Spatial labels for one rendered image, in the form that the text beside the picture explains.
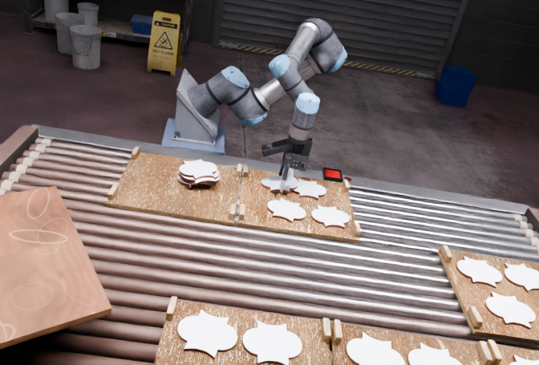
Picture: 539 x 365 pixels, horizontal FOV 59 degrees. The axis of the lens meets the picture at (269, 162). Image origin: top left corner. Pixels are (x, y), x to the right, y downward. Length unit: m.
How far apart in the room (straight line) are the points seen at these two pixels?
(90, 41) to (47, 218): 3.84
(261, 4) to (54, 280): 5.36
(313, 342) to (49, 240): 0.70
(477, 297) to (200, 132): 1.24
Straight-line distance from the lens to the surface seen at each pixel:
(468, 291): 1.63
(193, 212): 1.59
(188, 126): 2.09
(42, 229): 1.36
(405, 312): 1.48
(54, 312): 1.15
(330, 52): 2.02
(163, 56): 5.19
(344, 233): 1.64
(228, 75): 2.02
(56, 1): 6.12
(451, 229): 1.92
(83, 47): 5.14
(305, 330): 1.29
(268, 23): 6.32
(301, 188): 1.79
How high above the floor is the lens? 1.88
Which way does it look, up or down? 29 degrees down
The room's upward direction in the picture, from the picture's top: 12 degrees clockwise
